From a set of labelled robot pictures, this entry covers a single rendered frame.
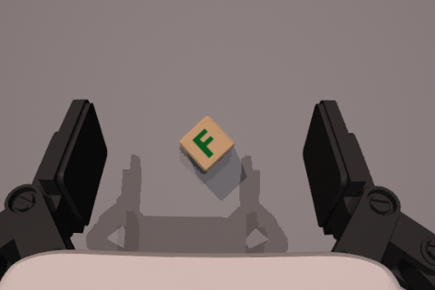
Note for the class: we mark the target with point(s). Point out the tan wooden block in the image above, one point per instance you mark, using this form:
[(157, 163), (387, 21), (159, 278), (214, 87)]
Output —
[(206, 143)]

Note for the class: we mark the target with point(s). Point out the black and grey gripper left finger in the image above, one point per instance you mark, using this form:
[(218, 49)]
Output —
[(42, 216)]

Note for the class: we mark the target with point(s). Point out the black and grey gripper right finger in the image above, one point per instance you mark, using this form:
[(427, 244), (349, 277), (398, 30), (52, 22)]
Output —
[(365, 220)]

